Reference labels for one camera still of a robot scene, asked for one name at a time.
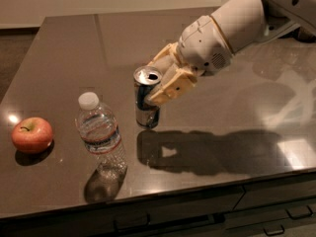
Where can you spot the clear plastic water bottle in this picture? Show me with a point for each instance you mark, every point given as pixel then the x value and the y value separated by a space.
pixel 99 131

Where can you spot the upper right drawer handle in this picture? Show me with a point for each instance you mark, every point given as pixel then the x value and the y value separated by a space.
pixel 299 212

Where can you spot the lower right drawer handle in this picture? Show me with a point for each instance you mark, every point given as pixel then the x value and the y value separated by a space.
pixel 274 230

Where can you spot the blue silver redbull can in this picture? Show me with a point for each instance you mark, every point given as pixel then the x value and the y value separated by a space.
pixel 146 78

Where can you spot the drawer handle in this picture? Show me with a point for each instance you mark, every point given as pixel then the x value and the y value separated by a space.
pixel 128 222
pixel 274 230
pixel 299 212

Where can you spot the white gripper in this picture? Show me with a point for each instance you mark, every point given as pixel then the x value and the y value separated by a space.
pixel 203 45

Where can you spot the red apple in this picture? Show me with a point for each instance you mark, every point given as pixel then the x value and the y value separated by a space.
pixel 32 135

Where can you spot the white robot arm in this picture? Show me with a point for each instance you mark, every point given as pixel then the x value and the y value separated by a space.
pixel 248 22

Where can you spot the left drawer handle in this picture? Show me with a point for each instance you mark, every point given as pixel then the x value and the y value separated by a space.
pixel 128 222

